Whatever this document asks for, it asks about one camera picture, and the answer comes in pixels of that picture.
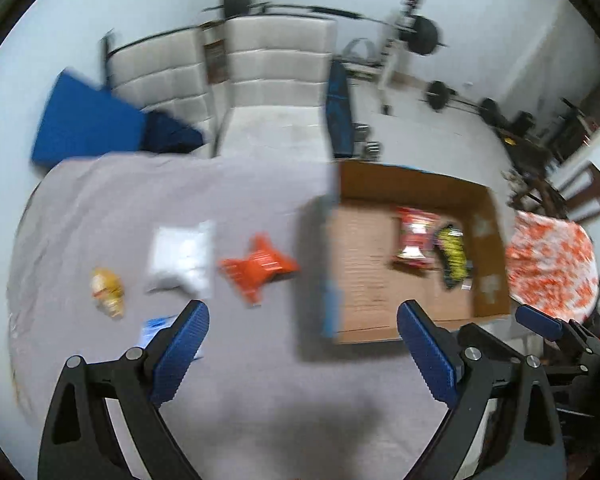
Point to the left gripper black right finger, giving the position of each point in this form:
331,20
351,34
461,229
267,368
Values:
467,370

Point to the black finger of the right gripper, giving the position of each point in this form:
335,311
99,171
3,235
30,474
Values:
571,338

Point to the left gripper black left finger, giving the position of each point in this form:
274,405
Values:
78,440

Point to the light blue snack bag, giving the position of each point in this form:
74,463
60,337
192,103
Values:
155,329

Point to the black yellow snack bag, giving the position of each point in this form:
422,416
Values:
449,245

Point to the red floral snack bag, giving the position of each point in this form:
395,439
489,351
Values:
416,238

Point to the orange snack bag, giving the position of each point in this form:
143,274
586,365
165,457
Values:
262,265

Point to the orange white patterned cloth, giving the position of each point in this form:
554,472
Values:
551,267

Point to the yellow snack packet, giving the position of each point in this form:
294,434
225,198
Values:
108,292

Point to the white plastic bag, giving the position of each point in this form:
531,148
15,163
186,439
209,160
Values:
182,258

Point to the brown wooden chair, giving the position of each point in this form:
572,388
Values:
581,195

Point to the grey bed sheet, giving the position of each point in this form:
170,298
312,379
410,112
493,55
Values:
271,397

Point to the blue printed cardboard box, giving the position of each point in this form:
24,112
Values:
385,234

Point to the dark navy cloth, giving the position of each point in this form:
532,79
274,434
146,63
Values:
164,134

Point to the floor barbell with plates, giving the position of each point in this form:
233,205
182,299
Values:
439,96

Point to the blue foam mat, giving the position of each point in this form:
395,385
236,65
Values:
80,120

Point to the right beige tufted chair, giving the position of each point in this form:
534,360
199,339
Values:
278,67

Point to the beige tufted chair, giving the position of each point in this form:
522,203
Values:
167,72
278,67

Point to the blue black bench pad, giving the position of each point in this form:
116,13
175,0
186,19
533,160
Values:
338,112

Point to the left beige tufted chair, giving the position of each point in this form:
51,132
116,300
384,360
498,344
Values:
167,72

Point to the black barbell weight plate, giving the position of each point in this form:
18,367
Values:
424,38

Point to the white weight bench rack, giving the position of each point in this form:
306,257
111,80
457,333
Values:
378,65

